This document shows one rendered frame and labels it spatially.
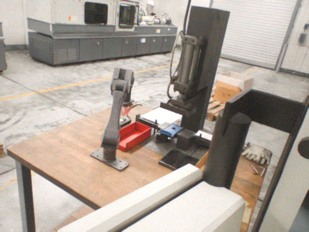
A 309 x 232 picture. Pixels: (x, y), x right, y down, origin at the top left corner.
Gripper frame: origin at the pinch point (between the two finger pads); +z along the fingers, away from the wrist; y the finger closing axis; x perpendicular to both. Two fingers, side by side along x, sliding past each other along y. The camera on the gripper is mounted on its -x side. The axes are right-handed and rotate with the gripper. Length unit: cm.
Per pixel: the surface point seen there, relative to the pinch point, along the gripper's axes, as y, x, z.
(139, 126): 2.4, 13.7, 3.0
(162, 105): 2.7, 27.2, -15.3
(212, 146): 96, 81, -55
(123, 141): 18.9, 14.5, 6.2
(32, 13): -263, -466, -6
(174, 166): 23, 49, 5
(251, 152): -22, 77, 5
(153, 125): -0.4, 21.8, 0.4
